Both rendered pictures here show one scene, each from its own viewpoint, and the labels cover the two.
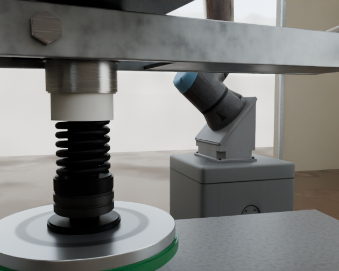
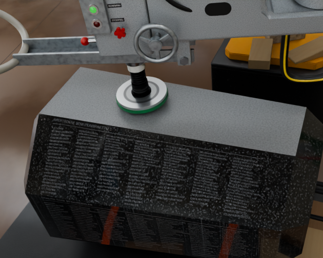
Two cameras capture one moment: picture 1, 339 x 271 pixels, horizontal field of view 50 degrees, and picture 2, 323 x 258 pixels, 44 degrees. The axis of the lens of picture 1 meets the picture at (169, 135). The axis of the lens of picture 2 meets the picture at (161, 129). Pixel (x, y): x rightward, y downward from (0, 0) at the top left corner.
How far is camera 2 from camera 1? 1.93 m
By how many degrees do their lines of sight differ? 120
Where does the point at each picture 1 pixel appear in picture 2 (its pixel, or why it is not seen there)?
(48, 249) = (155, 81)
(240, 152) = not seen: outside the picture
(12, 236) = (160, 89)
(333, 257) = (84, 87)
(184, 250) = (113, 102)
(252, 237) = (88, 102)
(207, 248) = (106, 101)
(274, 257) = (96, 92)
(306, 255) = (88, 90)
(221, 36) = not seen: hidden behind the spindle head
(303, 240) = (77, 97)
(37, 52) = not seen: hidden behind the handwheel
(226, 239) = (96, 104)
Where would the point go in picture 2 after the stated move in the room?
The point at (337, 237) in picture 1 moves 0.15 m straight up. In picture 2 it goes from (67, 94) to (57, 67)
